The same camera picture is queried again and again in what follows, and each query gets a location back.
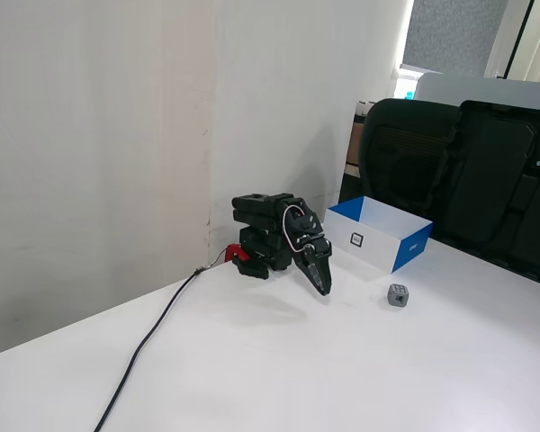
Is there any black power cable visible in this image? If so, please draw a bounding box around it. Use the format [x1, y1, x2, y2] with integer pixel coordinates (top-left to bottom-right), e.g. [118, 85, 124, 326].
[93, 251, 229, 432]

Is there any gray window blind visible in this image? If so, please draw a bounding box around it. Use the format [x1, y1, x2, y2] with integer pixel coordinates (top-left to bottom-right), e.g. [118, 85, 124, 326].
[402, 0, 509, 76]

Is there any white panel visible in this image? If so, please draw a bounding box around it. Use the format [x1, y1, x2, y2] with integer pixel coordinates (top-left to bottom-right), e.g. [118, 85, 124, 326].
[415, 71, 540, 113]

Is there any gray cube block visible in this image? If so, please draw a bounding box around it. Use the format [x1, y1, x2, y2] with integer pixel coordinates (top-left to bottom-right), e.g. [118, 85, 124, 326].
[387, 283, 410, 309]

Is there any blue and white cardboard box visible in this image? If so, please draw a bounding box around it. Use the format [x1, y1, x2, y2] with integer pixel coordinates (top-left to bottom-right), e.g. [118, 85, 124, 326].
[321, 195, 435, 275]

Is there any red clamp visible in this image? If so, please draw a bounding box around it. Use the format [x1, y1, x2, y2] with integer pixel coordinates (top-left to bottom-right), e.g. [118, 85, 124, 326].
[223, 243, 252, 265]

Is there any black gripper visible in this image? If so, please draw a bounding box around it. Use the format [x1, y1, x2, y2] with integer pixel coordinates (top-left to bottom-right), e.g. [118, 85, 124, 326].
[294, 229, 333, 296]

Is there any black window frame bar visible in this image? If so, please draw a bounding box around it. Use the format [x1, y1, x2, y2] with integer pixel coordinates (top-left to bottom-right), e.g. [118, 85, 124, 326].
[503, 0, 536, 80]

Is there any white and red servo wire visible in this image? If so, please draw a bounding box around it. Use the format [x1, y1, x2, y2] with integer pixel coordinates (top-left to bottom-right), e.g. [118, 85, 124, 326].
[282, 204, 308, 253]

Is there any dark cabinet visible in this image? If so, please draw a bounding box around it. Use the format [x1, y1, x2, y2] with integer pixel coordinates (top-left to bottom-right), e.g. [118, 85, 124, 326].
[338, 173, 365, 206]

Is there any black mesh office chair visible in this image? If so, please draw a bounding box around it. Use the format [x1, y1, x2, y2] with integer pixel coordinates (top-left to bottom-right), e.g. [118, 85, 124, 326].
[358, 97, 461, 238]

